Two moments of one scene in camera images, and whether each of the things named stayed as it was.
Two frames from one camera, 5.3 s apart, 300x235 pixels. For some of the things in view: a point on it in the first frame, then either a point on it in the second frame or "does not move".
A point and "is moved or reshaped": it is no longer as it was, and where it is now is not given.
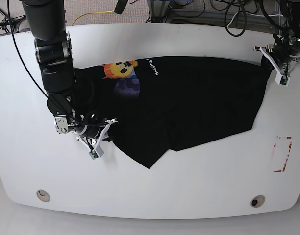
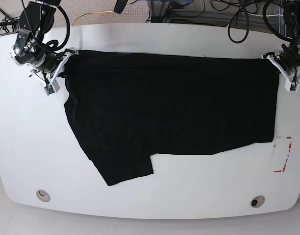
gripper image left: x=87 y=127 -> x=27 y=50
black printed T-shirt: x=156 y=104 is moved or reshaped
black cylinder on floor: x=120 y=6 does not move
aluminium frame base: x=158 y=9 does not move
